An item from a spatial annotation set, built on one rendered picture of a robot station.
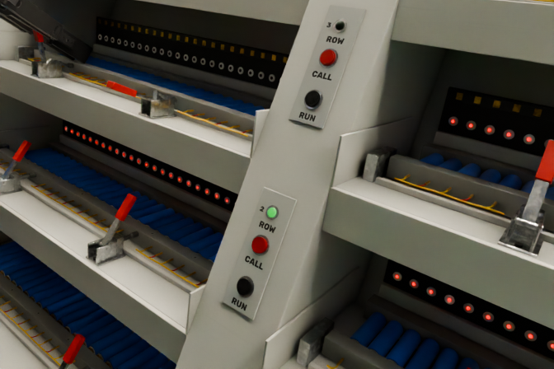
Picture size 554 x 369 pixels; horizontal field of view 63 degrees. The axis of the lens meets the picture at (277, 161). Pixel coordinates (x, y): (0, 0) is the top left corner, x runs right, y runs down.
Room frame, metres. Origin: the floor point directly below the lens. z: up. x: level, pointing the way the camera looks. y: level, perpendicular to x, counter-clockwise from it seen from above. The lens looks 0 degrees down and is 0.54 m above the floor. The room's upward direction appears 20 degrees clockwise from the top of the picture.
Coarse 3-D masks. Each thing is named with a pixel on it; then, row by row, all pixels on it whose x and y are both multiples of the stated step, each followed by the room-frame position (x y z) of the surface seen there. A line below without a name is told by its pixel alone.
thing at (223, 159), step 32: (0, 32) 0.80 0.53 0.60; (0, 64) 0.77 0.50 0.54; (160, 64) 0.81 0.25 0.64; (32, 96) 0.71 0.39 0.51; (64, 96) 0.66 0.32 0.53; (96, 96) 0.64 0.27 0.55; (96, 128) 0.62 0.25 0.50; (128, 128) 0.58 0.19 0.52; (160, 128) 0.55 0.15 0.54; (192, 128) 0.55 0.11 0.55; (256, 128) 0.46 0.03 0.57; (160, 160) 0.56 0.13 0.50; (192, 160) 0.52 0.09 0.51; (224, 160) 0.49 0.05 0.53
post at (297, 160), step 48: (336, 0) 0.45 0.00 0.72; (384, 0) 0.43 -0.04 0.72; (384, 48) 0.43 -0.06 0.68; (432, 48) 0.54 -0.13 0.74; (288, 96) 0.46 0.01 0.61; (336, 96) 0.43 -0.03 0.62; (384, 96) 0.46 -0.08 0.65; (288, 144) 0.45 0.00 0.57; (336, 144) 0.42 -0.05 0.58; (240, 192) 0.47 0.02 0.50; (288, 192) 0.44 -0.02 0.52; (240, 240) 0.46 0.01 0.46; (288, 240) 0.43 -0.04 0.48; (336, 240) 0.47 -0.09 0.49; (288, 288) 0.42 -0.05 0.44; (192, 336) 0.47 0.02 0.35; (240, 336) 0.44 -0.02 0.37
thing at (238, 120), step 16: (80, 64) 0.74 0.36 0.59; (96, 80) 0.70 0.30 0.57; (112, 80) 0.69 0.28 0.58; (128, 80) 0.67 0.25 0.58; (176, 96) 0.61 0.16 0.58; (192, 96) 0.61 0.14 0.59; (192, 112) 0.60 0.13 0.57; (208, 112) 0.58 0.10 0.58; (224, 112) 0.56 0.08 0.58; (240, 112) 0.56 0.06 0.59; (224, 128) 0.54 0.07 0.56; (240, 128) 0.55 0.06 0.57
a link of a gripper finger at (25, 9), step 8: (0, 0) 0.59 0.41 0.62; (24, 0) 0.61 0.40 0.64; (8, 8) 0.60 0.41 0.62; (16, 8) 0.61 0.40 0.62; (24, 8) 0.62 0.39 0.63; (32, 8) 0.63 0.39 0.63; (24, 16) 0.62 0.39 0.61; (32, 16) 0.63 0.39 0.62; (40, 16) 0.64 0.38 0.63; (48, 16) 0.65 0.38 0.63; (32, 24) 0.64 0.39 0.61; (40, 24) 0.64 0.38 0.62; (48, 24) 0.65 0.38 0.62; (56, 24) 0.66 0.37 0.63; (48, 32) 0.66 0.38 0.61
